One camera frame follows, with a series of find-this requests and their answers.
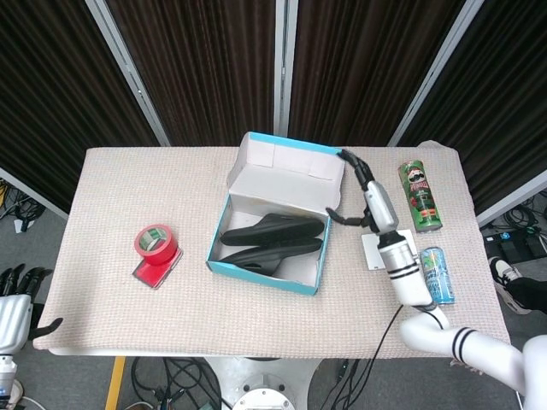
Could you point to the black rubber slipper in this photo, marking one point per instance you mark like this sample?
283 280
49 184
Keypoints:
273 228
273 256

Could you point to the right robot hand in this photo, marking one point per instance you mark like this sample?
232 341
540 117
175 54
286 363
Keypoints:
382 207

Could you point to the red ink pad case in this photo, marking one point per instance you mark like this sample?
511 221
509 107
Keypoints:
151 275

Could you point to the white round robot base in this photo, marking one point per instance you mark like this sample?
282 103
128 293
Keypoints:
260 384

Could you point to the black trouser leg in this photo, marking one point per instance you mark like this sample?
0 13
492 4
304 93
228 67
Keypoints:
532 292

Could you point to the black and white sneaker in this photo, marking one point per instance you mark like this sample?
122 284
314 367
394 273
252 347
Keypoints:
502 273

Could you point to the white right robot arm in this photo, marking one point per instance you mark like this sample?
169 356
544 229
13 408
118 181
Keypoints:
406 277

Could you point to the white partition frame post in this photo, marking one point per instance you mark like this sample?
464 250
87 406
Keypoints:
285 64
436 72
128 68

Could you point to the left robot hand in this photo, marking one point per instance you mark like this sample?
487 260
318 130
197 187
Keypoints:
15 316

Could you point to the white flat square board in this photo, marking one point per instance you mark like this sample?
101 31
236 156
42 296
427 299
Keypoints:
371 252

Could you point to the blue drink can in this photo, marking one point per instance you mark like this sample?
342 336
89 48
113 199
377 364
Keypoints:
438 277

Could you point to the turquoise shoe box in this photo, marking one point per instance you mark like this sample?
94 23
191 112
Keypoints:
282 188

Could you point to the red adhesive tape roll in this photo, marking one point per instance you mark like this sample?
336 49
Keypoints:
158 254

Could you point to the green Pringles can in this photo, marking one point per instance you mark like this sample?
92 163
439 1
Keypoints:
421 196

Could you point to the beige woven tablecloth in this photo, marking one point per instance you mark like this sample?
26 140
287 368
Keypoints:
128 192

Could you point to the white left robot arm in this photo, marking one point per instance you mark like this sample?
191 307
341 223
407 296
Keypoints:
6 371

